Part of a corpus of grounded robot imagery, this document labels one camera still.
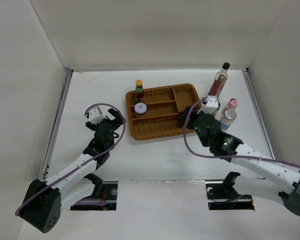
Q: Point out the woven wicker divided tray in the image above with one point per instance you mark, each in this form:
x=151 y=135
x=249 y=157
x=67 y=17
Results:
x=164 y=104

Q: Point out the small brown black-capped bottle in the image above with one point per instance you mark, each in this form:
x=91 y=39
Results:
x=215 y=112

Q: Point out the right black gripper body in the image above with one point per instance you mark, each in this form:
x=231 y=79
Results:
x=204 y=143

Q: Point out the red sauce bottle green label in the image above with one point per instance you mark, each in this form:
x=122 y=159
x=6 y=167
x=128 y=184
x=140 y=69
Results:
x=139 y=93

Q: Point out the tall dark soy sauce bottle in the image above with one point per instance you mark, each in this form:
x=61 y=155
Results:
x=219 y=81

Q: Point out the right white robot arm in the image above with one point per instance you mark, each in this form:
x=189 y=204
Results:
x=280 y=180

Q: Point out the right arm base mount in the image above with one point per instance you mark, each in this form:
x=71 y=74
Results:
x=221 y=195

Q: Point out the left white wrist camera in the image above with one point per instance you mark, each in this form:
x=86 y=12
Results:
x=95 y=115

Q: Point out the small jar white lid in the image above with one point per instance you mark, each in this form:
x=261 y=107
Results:
x=140 y=109

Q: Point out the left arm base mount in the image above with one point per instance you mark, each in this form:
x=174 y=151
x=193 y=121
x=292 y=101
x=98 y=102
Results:
x=102 y=198

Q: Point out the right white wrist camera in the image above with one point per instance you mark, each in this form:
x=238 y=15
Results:
x=209 y=104

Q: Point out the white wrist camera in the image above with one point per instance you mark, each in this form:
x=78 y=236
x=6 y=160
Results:
x=209 y=104
x=95 y=115

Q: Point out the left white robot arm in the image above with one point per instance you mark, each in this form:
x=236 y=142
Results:
x=42 y=204

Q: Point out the pink-capped spice bottle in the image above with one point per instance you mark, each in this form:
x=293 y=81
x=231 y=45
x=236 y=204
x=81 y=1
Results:
x=232 y=104

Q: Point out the silver-capped blue label shaker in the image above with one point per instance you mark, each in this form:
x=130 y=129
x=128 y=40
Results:
x=227 y=119

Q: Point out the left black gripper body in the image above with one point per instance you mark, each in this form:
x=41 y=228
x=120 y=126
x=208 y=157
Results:
x=114 y=123

